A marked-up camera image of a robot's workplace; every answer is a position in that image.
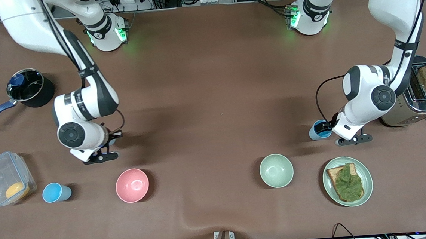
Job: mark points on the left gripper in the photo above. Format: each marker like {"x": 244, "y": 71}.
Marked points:
{"x": 327, "y": 127}

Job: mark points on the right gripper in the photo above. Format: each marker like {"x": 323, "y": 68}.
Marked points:
{"x": 113, "y": 135}

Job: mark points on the light blue plastic cup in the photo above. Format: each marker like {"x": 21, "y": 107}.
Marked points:
{"x": 112, "y": 142}
{"x": 315, "y": 132}
{"x": 55, "y": 192}

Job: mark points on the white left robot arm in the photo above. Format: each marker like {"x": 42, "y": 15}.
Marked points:
{"x": 396, "y": 1}

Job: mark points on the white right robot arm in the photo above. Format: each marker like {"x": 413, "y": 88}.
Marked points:
{"x": 88, "y": 102}

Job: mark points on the brown toast slice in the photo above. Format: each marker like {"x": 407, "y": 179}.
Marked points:
{"x": 333, "y": 175}

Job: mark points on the pink bowl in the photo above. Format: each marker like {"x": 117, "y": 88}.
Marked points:
{"x": 132, "y": 185}

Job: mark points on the green lettuce leaf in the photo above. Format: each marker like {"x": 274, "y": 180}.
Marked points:
{"x": 349, "y": 185}

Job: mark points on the pale green round plate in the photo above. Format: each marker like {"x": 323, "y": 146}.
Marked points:
{"x": 367, "y": 176}

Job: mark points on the pale green bowl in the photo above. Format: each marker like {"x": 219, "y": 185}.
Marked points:
{"x": 276, "y": 170}

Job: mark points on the beige and chrome toaster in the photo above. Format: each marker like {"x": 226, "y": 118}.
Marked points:
{"x": 421, "y": 101}

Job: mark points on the orange round food piece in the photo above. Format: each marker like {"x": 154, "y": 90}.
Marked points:
{"x": 16, "y": 190}

